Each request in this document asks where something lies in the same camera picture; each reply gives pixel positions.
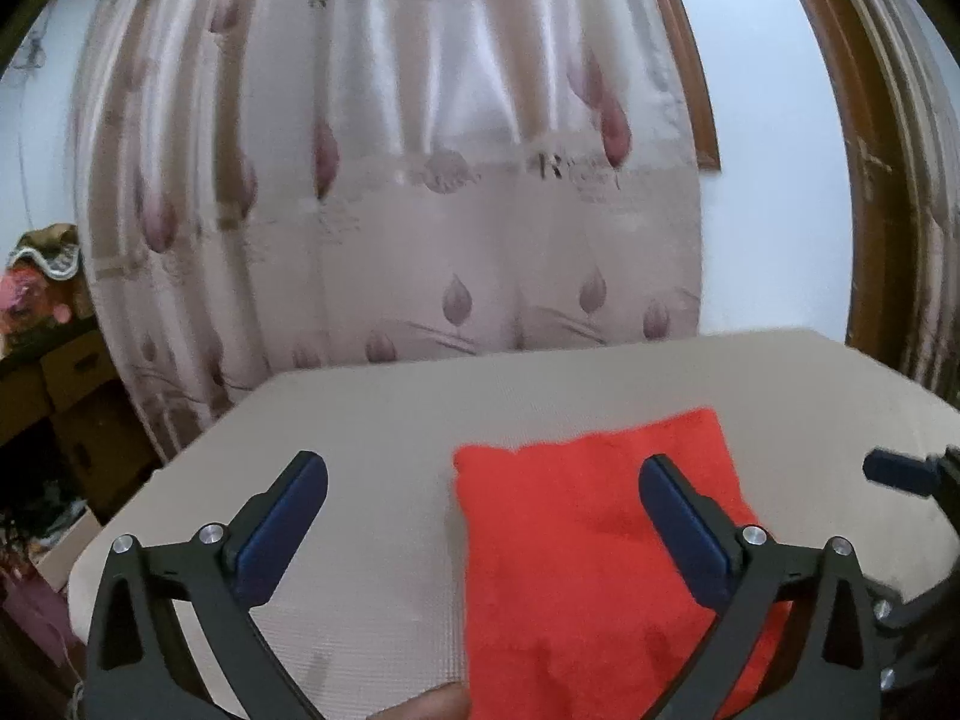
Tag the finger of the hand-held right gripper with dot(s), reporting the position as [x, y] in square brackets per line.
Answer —
[896, 469]
[919, 619]

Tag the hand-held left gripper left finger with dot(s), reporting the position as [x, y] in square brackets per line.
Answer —
[281, 532]

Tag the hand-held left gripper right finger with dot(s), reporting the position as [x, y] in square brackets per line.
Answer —
[686, 532]

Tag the red knit sweater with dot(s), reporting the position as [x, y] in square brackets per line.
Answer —
[570, 540]

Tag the person's left hand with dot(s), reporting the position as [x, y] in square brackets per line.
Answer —
[431, 703]

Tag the beige textured table cover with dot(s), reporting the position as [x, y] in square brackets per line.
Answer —
[360, 450]

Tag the cardboard box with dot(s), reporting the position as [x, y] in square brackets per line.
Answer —
[75, 367]
[105, 457]

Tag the pink flower decoration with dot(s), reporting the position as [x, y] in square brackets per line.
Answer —
[34, 304]

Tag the leaf print satin curtain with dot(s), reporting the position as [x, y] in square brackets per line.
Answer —
[375, 202]

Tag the frilly white ornament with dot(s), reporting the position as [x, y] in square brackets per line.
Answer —
[45, 251]

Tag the wooden door frame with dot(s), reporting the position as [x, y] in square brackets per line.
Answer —
[862, 255]

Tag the wooden window frame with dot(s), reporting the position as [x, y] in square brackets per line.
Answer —
[694, 105]

